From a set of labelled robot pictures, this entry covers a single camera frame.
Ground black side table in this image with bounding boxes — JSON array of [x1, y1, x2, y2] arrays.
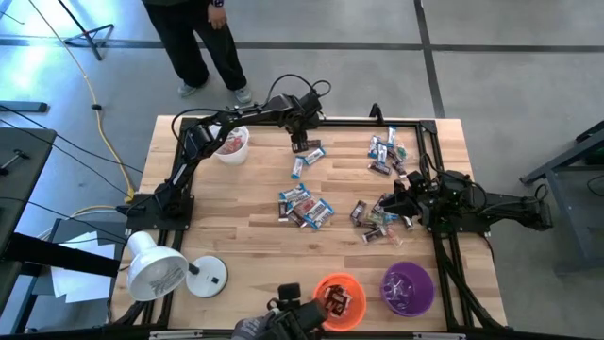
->
[[0, 126, 59, 251]]

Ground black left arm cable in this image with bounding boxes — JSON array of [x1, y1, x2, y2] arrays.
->
[[263, 73, 333, 112]]

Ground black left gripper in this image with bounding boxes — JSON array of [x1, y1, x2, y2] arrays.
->
[[281, 92, 326, 154]]

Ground white ghost face bucket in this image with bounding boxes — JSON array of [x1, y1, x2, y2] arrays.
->
[[210, 123, 251, 166]]

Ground grey metal cart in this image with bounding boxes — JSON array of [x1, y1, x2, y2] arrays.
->
[[518, 118, 604, 278]]

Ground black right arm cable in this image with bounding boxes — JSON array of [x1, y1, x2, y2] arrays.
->
[[423, 151, 445, 183]]

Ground person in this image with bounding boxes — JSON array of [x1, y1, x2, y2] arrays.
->
[[140, 0, 255, 106]]

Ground person's hand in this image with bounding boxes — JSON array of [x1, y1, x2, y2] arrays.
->
[[207, 3, 229, 31], [229, 316, 273, 340]]

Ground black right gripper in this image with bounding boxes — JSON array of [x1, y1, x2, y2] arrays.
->
[[378, 178, 438, 224]]

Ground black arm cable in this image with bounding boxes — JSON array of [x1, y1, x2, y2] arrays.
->
[[423, 151, 445, 183], [263, 73, 333, 112]]

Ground dark flat shelf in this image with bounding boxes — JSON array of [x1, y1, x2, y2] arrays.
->
[[0, 99, 50, 114]]

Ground black tripod stand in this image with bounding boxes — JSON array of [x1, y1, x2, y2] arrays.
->
[[56, 0, 116, 61]]

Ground white desk lamp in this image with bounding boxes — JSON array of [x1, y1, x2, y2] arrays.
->
[[125, 229, 229, 303]]

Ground orange pumpkin face bucket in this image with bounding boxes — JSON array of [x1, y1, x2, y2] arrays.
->
[[311, 272, 368, 332]]

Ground purple plastic bucket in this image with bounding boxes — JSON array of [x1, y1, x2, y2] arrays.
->
[[379, 261, 436, 318]]

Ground yellow cable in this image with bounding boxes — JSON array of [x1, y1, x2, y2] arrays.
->
[[25, 0, 136, 237]]

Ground black beam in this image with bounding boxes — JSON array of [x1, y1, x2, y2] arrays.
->
[[0, 231, 122, 280]]

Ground white paper sheets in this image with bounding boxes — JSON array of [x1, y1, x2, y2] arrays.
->
[[49, 229, 119, 305]]

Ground black hand tool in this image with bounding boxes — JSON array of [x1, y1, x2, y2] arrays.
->
[[0, 147, 31, 177]]

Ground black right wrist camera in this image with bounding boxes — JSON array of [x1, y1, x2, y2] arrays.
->
[[407, 170, 428, 190]]

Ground silver metal bracket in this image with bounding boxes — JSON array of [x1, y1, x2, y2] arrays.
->
[[412, 331, 467, 340], [148, 330, 205, 340]]

